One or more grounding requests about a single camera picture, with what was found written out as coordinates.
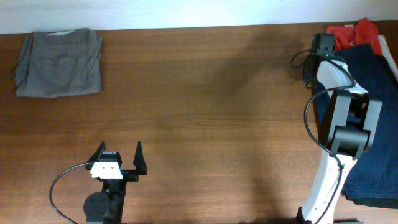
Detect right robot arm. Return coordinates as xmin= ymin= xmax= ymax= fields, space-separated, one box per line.
xmin=294 ymin=53 xmax=382 ymax=223

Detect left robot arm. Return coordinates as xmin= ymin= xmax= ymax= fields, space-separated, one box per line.
xmin=83 ymin=142 xmax=147 ymax=224

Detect navy blue shorts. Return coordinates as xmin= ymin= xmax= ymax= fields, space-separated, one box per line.
xmin=312 ymin=44 xmax=398 ymax=210

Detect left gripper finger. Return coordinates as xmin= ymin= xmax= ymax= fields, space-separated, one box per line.
xmin=133 ymin=141 xmax=147 ymax=175
xmin=85 ymin=141 xmax=106 ymax=170

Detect white garment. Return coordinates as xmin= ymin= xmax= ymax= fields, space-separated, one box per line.
xmin=378 ymin=35 xmax=398 ymax=80

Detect red garment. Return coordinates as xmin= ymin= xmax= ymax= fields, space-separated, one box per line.
xmin=326 ymin=18 xmax=382 ymax=55

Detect folded grey shorts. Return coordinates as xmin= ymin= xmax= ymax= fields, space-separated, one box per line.
xmin=14 ymin=28 xmax=102 ymax=98

